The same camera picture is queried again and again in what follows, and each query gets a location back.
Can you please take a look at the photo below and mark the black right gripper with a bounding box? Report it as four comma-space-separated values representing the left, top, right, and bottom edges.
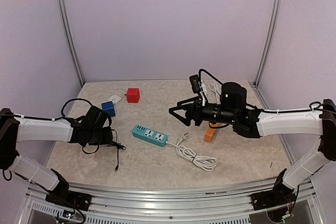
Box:
169, 95, 237, 126

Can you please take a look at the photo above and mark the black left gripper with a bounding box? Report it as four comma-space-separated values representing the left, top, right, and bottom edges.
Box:
88, 126, 113, 145

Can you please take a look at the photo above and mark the black charger with thin cable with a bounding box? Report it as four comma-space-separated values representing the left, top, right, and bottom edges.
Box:
108, 141, 126, 173

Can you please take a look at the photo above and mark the blue cube socket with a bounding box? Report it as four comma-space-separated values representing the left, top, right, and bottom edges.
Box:
101, 101, 115, 117

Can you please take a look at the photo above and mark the orange USB socket block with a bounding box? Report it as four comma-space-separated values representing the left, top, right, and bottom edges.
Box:
204, 127, 216, 142

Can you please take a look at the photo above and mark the white plug adapter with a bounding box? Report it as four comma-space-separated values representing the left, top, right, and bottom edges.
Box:
108, 94, 121, 104

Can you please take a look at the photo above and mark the teal power strip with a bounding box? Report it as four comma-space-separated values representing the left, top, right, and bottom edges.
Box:
132, 125, 167, 147

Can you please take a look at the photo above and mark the red cube socket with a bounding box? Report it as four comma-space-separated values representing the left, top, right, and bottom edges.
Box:
125, 88, 140, 103

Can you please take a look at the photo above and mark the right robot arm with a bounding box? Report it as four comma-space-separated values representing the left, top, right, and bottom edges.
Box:
169, 73, 335, 205

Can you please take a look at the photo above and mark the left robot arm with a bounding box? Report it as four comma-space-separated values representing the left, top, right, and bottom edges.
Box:
1, 105, 113, 206

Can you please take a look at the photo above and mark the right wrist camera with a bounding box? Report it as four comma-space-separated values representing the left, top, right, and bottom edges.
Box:
189, 74, 208, 105

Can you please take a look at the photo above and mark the white cable of orange block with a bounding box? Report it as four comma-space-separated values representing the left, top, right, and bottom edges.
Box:
208, 81, 223, 99

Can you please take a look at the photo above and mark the white strip power cable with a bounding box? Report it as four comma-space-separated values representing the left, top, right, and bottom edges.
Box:
165, 132, 218, 173

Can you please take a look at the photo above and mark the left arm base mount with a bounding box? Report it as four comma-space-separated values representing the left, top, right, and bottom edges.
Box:
46, 169, 92, 211

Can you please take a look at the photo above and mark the aluminium front rail frame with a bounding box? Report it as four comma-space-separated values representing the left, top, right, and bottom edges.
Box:
15, 178, 323, 224

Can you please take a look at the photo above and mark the right aluminium corner post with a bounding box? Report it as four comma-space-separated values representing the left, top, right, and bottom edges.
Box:
253, 0, 286, 87

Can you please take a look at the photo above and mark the aluminium corner post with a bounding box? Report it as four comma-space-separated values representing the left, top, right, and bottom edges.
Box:
253, 0, 286, 87
57, 0, 86, 87

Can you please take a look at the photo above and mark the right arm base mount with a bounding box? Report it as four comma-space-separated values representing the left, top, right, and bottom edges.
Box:
251, 168, 297, 210

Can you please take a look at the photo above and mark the left aluminium corner post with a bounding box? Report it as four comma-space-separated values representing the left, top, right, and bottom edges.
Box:
57, 0, 86, 87

